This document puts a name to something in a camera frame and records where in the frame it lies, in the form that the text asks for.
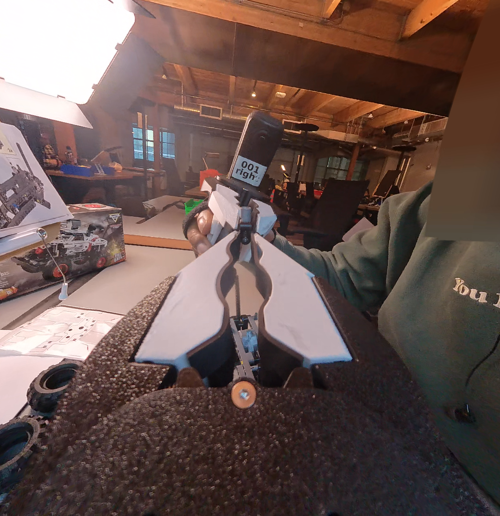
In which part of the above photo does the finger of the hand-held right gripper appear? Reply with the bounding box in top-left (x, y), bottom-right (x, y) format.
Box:
top-left (201, 182), bottom-right (240, 246)
top-left (252, 202), bottom-right (279, 246)

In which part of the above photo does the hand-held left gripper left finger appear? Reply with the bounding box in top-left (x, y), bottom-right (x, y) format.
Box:
top-left (135, 232), bottom-right (239, 369)

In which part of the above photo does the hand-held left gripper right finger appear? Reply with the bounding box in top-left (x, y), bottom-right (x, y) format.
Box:
top-left (252, 234), bottom-right (353, 368)

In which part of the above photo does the grey black toy chassis assembly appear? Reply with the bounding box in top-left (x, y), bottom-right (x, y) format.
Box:
top-left (229, 273), bottom-right (262, 383)

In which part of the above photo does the grey desk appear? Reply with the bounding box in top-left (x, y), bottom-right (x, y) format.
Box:
top-left (0, 242), bottom-right (204, 430)

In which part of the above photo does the person's right hand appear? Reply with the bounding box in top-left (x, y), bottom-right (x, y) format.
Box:
top-left (190, 208), bottom-right (218, 259)

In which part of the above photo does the black floor lamp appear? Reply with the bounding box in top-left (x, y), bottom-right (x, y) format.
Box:
top-left (291, 123), bottom-right (321, 190)

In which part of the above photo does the grey table with wooden edge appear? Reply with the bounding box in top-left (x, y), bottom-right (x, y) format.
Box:
top-left (123, 195), bottom-right (204, 251)

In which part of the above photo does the black office chair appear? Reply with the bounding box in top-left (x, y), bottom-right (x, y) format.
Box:
top-left (288, 177), bottom-right (372, 252)

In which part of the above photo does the window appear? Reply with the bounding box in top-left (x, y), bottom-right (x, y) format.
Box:
top-left (131, 123), bottom-right (177, 162)

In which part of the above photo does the white sticker sheet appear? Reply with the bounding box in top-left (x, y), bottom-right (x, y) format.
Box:
top-left (0, 304), bottom-right (126, 360)

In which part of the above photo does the toy truck box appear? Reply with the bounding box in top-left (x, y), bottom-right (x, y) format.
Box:
top-left (0, 203), bottom-right (126, 306)

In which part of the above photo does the wooden workbench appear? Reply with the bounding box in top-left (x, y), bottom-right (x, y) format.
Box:
top-left (44, 161), bottom-right (167, 196)

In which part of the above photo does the black toy tyre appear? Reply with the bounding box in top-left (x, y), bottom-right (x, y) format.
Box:
top-left (0, 415), bottom-right (43, 500)
top-left (27, 358), bottom-right (83, 418)

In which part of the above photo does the metal book stand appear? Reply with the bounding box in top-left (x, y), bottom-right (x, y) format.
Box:
top-left (0, 220), bottom-right (87, 430)

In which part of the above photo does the toy instruction booklet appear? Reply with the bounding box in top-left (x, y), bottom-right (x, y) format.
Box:
top-left (0, 120), bottom-right (74, 234)

